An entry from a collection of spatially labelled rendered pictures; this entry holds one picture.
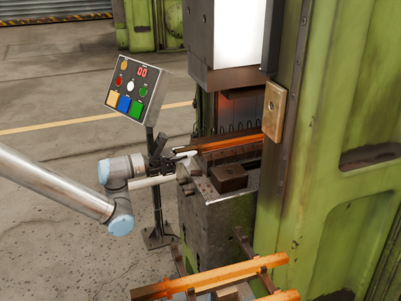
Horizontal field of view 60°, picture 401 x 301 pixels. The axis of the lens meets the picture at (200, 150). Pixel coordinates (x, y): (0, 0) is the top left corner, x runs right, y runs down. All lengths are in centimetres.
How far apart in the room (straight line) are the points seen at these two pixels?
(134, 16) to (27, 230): 430
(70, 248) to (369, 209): 182
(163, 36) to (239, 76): 501
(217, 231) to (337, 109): 67
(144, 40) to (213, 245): 514
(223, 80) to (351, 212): 65
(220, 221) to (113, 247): 121
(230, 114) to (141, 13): 475
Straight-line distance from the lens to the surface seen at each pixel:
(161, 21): 617
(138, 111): 171
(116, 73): 191
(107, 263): 235
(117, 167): 130
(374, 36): 104
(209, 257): 146
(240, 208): 135
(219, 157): 136
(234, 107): 160
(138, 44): 626
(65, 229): 265
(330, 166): 106
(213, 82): 120
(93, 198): 121
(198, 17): 121
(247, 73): 125
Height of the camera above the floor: 173
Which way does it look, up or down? 32 degrees down
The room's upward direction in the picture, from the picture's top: straight up
